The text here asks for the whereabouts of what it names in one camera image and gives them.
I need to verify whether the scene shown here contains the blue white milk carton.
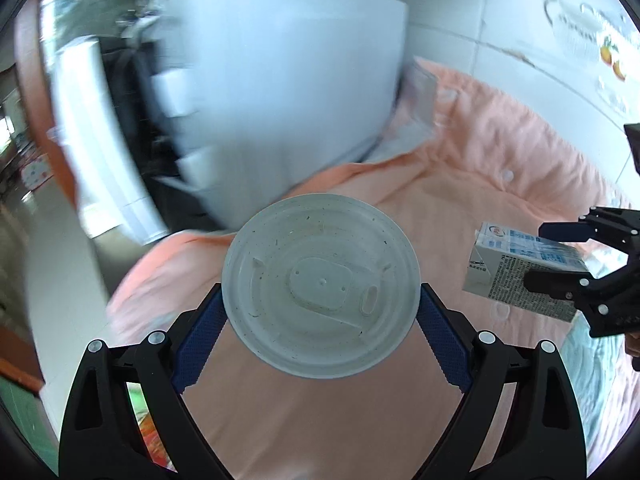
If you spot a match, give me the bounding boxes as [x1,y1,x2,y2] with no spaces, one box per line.
[463,222,587,323]

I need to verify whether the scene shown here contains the white plastic cup lid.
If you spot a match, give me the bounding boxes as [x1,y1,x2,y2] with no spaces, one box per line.
[221,193,421,379]

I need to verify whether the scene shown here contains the person's right hand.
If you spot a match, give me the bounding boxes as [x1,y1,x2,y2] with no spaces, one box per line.
[625,332,640,372]

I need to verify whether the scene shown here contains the green plastic basket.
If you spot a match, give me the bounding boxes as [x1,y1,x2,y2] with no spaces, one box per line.
[127,382,149,425]

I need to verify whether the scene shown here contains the pink patterned towel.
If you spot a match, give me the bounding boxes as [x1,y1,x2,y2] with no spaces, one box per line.
[105,56,640,480]

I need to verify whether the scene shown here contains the pink polka dot play tent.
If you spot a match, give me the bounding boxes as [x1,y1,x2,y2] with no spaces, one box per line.
[21,154,53,191]

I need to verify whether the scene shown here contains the white microwave oven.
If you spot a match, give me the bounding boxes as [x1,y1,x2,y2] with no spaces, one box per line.
[51,0,408,245]

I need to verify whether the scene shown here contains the brown wooden door frame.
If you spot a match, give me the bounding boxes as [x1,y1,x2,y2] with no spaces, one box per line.
[14,0,77,208]

